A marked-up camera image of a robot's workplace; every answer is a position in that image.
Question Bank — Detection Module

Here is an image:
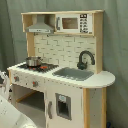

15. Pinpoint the white toy microwave door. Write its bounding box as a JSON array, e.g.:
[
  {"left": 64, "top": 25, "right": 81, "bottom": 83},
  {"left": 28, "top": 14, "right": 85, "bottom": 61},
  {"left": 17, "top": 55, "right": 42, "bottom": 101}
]
[{"left": 56, "top": 14, "right": 93, "bottom": 34}]

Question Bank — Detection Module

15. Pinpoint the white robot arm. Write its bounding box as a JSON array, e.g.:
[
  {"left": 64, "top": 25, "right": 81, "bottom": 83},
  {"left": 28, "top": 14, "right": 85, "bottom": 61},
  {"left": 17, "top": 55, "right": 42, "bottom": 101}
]
[{"left": 0, "top": 71, "right": 37, "bottom": 128}]

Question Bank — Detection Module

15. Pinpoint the wooden toy kitchen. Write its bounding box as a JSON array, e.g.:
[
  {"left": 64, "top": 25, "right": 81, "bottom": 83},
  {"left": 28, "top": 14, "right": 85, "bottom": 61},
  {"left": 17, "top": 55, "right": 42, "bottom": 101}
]
[{"left": 8, "top": 10, "right": 115, "bottom": 128}]

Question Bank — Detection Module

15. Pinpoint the grey toy sink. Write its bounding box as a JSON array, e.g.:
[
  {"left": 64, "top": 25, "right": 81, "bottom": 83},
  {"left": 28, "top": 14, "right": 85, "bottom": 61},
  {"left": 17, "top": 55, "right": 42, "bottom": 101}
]
[{"left": 53, "top": 67, "right": 93, "bottom": 81}]

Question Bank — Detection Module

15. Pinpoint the black toy faucet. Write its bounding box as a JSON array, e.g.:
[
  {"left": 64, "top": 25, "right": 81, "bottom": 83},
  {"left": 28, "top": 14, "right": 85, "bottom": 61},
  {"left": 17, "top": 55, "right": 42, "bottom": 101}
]
[{"left": 76, "top": 50, "right": 96, "bottom": 71}]

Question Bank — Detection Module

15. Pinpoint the black toy stovetop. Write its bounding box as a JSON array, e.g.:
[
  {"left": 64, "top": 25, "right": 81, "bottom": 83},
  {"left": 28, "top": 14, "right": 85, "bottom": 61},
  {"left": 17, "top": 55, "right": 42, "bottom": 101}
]
[{"left": 20, "top": 63, "right": 57, "bottom": 73}]

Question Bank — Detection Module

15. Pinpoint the silver toy pot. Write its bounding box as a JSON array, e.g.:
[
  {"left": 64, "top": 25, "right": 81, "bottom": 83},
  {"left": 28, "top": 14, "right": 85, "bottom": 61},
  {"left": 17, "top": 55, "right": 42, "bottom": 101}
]
[{"left": 26, "top": 56, "right": 42, "bottom": 67}]

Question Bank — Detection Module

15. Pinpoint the right red stove knob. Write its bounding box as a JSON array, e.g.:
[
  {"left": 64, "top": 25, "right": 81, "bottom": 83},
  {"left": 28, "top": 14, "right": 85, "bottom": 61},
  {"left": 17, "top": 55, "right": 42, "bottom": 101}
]
[{"left": 32, "top": 81, "right": 39, "bottom": 87}]

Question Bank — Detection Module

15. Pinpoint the red stove knob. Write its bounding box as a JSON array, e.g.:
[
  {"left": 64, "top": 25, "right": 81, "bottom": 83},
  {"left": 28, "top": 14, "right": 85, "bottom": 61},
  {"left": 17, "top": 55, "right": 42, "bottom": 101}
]
[
  {"left": 13, "top": 75, "right": 20, "bottom": 83},
  {"left": 32, "top": 81, "right": 39, "bottom": 87}
]

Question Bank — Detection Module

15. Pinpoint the grey range hood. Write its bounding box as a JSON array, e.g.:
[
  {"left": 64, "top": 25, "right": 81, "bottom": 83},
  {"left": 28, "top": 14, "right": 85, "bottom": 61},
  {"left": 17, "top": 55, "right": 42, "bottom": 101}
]
[{"left": 26, "top": 15, "right": 54, "bottom": 34}]

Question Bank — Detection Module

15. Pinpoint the left red stove knob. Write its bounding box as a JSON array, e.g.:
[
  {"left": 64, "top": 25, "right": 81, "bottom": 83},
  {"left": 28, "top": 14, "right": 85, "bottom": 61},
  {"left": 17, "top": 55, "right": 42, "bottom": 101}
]
[{"left": 13, "top": 75, "right": 20, "bottom": 83}]

